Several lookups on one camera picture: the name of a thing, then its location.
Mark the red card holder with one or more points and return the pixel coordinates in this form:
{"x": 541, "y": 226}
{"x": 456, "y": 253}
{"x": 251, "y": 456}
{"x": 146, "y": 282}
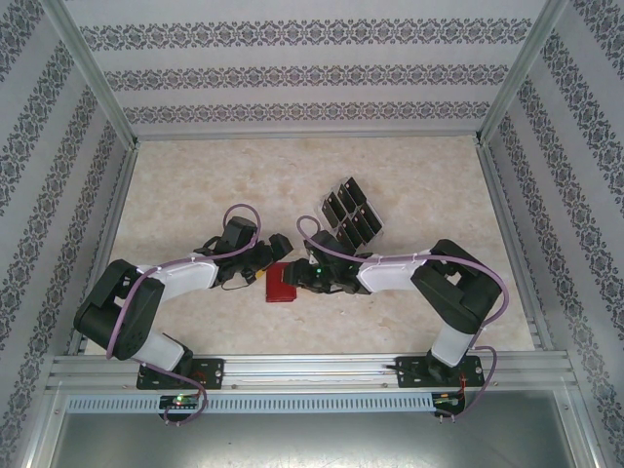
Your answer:
{"x": 280, "y": 290}

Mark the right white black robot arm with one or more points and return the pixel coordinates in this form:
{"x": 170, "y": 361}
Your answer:
{"x": 390, "y": 274}

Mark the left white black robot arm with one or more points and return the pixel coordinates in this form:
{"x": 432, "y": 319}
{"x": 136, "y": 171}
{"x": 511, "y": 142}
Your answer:
{"x": 190, "y": 274}

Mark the black credit card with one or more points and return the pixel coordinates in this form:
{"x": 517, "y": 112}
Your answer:
{"x": 347, "y": 192}
{"x": 333, "y": 209}
{"x": 345, "y": 231}
{"x": 369, "y": 222}
{"x": 355, "y": 229}
{"x": 358, "y": 191}

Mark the rack of black slots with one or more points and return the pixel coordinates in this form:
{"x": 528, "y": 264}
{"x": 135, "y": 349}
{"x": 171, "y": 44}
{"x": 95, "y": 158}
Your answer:
{"x": 375, "y": 231}

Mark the left green circuit board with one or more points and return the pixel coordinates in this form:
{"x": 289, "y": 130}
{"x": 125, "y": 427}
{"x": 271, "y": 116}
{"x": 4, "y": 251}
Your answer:
{"x": 180, "y": 401}

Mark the green circuit board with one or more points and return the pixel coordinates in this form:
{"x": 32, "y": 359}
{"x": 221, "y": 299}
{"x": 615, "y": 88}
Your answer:
{"x": 180, "y": 401}
{"x": 448, "y": 399}

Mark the grey metal sheet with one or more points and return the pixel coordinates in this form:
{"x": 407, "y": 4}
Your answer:
{"x": 312, "y": 441}

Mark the right green circuit board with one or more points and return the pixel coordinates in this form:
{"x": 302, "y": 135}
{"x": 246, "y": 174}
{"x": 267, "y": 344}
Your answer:
{"x": 448, "y": 399}

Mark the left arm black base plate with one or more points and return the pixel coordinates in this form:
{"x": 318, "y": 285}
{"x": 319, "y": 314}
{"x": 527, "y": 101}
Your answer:
{"x": 212, "y": 373}

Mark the aluminium mounting rail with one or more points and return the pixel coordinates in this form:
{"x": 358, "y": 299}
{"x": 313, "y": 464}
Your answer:
{"x": 312, "y": 370}

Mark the aluminium side rail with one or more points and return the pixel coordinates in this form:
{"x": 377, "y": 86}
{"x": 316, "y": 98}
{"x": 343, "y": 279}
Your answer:
{"x": 109, "y": 244}
{"x": 517, "y": 253}

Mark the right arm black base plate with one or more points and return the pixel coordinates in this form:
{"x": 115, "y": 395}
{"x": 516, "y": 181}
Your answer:
{"x": 409, "y": 373}

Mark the aluminium frame post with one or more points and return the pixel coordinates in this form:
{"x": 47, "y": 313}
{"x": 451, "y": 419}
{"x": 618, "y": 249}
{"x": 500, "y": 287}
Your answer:
{"x": 88, "y": 73}
{"x": 521, "y": 73}

